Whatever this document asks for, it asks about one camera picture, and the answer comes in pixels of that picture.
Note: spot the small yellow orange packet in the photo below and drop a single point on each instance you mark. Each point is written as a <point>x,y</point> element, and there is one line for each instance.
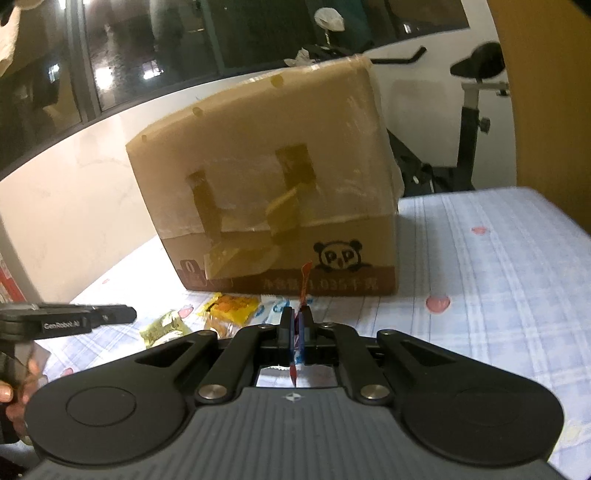
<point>231,307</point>

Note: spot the large taped cardboard box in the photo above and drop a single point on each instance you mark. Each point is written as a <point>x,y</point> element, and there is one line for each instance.
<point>277,115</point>

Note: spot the white plastic bag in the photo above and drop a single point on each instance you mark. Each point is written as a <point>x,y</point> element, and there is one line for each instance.
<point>330,18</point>

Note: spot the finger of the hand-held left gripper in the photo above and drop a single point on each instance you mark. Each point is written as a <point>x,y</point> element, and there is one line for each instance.
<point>115,314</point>

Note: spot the person's left hand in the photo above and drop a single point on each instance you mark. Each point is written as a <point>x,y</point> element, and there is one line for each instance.
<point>37,371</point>

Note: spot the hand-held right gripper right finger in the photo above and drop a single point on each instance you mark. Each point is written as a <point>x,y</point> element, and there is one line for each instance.
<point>307,330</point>

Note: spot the brown wooden board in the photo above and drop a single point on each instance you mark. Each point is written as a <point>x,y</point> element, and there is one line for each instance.
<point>554,92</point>

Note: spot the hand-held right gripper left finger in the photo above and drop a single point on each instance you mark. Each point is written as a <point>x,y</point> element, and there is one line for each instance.
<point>288,332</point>

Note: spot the red printed box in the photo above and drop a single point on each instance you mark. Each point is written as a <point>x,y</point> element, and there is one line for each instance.
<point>7,286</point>

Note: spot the white hanging cloth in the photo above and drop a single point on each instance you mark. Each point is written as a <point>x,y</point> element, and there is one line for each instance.
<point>9,41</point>

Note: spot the black exercise bike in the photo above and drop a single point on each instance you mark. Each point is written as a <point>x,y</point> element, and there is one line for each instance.
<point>466,138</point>

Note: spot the red snack packet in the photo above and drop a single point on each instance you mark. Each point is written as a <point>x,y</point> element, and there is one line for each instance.
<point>305,270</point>

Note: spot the white crumpled cloth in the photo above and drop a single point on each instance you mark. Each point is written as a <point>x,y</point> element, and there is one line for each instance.
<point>299,56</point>

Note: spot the small olive snack packet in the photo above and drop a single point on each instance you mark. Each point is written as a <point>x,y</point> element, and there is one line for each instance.
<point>164,327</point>

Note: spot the clear soda cracker packet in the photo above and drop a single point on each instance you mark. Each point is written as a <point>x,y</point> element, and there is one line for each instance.
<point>272,311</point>

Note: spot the dark window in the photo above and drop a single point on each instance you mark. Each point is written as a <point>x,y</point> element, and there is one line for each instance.
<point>184,37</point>

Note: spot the blue plaid strawberry sheet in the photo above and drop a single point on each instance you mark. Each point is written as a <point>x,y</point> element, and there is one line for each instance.
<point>485,300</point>

